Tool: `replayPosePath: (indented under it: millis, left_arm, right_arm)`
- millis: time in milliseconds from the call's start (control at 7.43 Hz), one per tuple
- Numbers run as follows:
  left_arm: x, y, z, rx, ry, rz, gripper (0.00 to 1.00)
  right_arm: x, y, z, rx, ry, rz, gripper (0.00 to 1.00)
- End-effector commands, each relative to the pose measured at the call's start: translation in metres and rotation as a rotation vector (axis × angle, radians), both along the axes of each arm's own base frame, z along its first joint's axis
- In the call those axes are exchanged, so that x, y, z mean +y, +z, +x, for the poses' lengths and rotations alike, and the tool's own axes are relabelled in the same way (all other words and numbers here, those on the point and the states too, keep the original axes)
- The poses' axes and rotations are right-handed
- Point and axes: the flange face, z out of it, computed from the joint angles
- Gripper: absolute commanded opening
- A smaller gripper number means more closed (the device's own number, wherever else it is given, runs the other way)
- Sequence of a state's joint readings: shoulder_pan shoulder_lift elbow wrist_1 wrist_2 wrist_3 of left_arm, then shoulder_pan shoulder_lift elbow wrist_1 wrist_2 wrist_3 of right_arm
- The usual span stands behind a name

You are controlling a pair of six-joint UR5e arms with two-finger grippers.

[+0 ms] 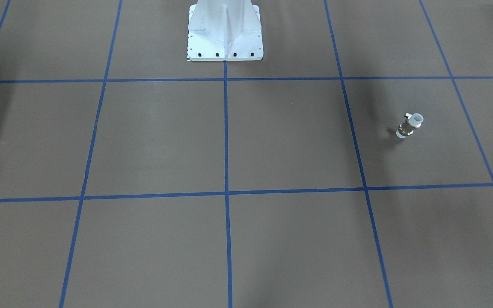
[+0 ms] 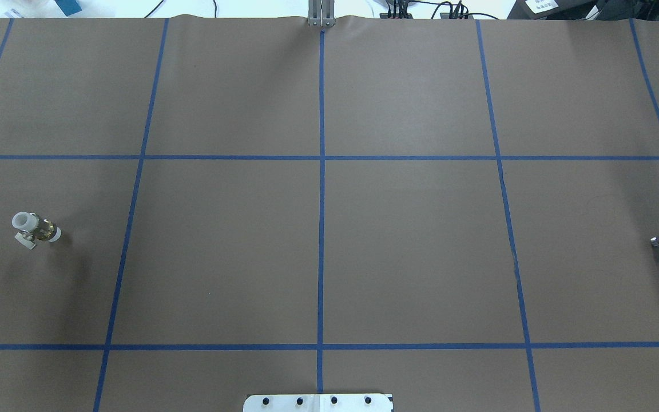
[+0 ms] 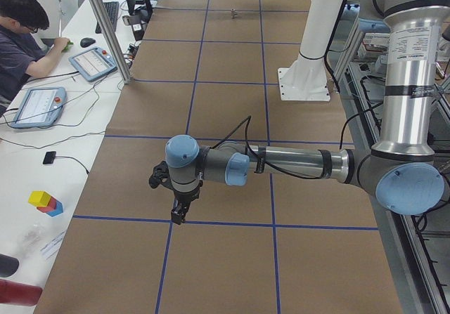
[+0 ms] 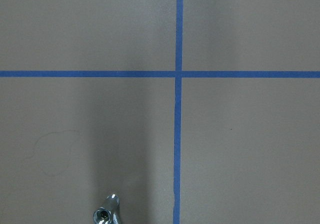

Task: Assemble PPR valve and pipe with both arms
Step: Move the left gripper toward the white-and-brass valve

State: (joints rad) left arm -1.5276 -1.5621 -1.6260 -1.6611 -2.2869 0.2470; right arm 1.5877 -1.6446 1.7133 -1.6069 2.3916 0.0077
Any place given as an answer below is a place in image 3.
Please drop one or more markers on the yellow wooden block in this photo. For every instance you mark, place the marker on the yellow wooden block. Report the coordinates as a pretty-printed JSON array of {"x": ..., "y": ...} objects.
[{"x": 39, "y": 198}]

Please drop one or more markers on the black cylinder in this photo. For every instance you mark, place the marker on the black cylinder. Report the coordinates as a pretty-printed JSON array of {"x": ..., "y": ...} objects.
[{"x": 8, "y": 265}]

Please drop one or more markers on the small black box device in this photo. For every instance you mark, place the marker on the small black box device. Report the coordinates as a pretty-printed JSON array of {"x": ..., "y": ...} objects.
[{"x": 49, "y": 157}]

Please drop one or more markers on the black keyboard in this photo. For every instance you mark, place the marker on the black keyboard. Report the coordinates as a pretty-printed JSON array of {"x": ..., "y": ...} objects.
[{"x": 112, "y": 10}]

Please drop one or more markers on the blue teach pendant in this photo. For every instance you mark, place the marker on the blue teach pendant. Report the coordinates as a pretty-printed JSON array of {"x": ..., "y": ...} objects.
[
  {"x": 41, "y": 107},
  {"x": 93, "y": 63}
]

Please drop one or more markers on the blue wooden block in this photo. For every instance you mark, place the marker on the blue wooden block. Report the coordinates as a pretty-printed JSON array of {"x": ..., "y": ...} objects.
[{"x": 56, "y": 211}]

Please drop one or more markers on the near blue teach pendant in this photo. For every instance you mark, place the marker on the near blue teach pendant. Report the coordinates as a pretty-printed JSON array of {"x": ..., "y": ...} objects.
[{"x": 41, "y": 107}]

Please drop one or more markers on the black computer mouse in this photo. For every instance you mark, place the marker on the black computer mouse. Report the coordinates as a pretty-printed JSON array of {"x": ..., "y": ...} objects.
[{"x": 86, "y": 42}]

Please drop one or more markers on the aluminium frame post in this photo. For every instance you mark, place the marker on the aluminium frame post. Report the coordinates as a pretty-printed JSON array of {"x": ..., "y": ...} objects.
[{"x": 111, "y": 39}]

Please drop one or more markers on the far blue teach pendant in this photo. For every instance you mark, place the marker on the far blue teach pendant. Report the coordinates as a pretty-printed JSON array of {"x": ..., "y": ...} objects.
[{"x": 93, "y": 63}]

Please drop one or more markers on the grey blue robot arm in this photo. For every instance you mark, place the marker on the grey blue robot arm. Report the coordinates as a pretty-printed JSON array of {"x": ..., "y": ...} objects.
[{"x": 398, "y": 170}]

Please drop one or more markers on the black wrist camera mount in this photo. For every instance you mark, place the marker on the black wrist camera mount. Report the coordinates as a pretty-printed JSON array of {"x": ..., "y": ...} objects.
[{"x": 160, "y": 176}]

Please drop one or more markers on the red wooden block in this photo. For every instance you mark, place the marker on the red wooden block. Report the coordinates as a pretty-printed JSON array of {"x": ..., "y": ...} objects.
[{"x": 49, "y": 207}]

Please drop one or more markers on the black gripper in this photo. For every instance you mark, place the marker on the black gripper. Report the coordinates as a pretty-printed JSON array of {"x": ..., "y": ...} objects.
[{"x": 186, "y": 197}]

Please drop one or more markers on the white camera stand column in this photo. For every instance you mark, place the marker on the white camera stand column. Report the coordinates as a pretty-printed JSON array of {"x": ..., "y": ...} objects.
[{"x": 305, "y": 79}]

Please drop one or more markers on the red cylinder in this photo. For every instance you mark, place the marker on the red cylinder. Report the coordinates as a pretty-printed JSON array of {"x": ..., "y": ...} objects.
[{"x": 16, "y": 293}]

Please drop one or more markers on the seated person dark shirt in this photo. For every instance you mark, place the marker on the seated person dark shirt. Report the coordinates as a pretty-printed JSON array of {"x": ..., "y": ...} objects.
[{"x": 21, "y": 56}]

